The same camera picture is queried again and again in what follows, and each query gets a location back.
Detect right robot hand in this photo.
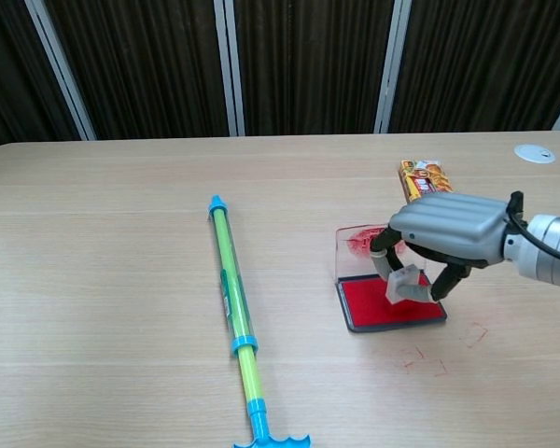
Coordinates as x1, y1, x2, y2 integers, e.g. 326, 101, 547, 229
370, 191, 513, 305

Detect orange snack box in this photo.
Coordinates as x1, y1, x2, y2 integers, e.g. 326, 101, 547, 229
397, 159, 455, 203

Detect red ink pad case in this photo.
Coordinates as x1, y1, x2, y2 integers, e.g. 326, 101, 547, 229
333, 223, 449, 334

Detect blue green toy water pump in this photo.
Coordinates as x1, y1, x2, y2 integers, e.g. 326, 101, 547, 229
207, 194, 312, 448

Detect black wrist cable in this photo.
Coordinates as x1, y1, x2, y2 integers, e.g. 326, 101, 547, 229
507, 189, 560, 265

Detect white table cable grommet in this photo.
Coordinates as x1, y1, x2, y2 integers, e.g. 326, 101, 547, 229
513, 143, 557, 165

